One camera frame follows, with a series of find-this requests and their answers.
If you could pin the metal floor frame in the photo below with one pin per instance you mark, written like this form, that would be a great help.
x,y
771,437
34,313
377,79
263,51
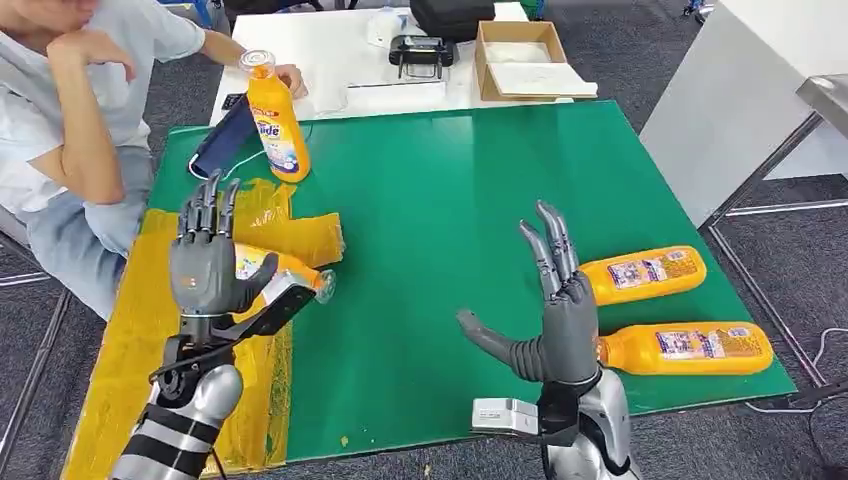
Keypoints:
x,y
782,206

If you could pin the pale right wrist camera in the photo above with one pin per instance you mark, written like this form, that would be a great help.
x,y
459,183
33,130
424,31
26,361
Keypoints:
x,y
503,416

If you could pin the steel table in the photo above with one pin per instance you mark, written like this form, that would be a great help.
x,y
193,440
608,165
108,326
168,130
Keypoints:
x,y
828,99

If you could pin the dark blue pouch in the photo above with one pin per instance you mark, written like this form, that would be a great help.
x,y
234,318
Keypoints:
x,y
222,142

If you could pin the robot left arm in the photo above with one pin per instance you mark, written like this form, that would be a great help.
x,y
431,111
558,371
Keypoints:
x,y
199,397

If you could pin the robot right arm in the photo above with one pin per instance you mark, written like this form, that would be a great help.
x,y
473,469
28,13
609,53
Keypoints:
x,y
609,411

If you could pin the person's left hand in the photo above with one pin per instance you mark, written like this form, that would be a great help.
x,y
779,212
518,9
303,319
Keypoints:
x,y
291,78

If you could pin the orange drink bottle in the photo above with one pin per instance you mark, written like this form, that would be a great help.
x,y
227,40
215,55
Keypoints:
x,y
291,264
689,348
642,275
278,132

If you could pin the seated person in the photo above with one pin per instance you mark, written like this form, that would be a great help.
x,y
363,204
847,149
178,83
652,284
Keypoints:
x,y
99,99

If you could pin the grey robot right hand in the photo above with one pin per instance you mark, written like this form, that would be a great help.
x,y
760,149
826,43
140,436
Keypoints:
x,y
570,331

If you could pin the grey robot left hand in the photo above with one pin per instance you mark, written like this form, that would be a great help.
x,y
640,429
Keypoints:
x,y
202,272

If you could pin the white foam sheet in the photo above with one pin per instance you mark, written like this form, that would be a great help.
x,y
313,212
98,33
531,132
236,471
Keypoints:
x,y
536,79

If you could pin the open cardboard box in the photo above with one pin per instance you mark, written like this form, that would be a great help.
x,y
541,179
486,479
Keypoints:
x,y
487,79

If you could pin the white table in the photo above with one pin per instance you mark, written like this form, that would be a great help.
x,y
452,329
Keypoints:
x,y
331,46

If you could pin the green table mat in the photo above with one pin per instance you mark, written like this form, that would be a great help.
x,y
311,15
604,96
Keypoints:
x,y
430,265

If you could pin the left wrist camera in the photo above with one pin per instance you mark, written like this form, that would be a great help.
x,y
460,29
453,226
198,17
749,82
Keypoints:
x,y
285,301

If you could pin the black desktop device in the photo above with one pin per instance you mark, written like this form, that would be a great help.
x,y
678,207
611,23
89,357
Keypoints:
x,y
420,50

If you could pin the white plastic bag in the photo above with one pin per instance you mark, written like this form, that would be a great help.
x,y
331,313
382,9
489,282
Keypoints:
x,y
384,26

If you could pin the person's right hand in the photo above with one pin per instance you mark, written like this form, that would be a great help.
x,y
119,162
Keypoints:
x,y
86,48

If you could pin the black bag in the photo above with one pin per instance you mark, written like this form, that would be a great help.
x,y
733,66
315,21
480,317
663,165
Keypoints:
x,y
450,16

